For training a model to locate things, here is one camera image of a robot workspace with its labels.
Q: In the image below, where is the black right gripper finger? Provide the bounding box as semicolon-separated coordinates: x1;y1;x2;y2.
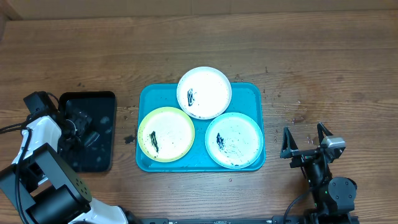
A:
317;122;333;146
281;127;298;152

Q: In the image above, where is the green scouring sponge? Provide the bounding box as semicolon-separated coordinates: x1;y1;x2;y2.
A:
81;131;100;147

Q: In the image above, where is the yellow-rimmed plate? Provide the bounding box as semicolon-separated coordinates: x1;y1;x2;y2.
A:
137;106;195;162

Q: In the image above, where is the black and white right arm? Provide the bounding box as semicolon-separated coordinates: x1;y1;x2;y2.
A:
279;123;359;224

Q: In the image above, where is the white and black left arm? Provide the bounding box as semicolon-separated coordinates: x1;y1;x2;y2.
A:
1;91;139;223

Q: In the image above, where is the black water tray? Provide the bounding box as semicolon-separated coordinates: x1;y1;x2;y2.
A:
58;91;117;172

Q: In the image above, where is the light blue-rimmed dirty plate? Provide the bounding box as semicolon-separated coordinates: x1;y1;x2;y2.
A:
205;112;264;170

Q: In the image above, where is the teal plastic serving tray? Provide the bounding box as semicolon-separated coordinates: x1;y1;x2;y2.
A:
136;82;264;172

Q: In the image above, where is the white dirty plate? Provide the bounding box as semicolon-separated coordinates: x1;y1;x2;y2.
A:
177;67;232;119

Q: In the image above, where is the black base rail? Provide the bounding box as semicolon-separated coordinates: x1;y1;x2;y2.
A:
139;215;360;224

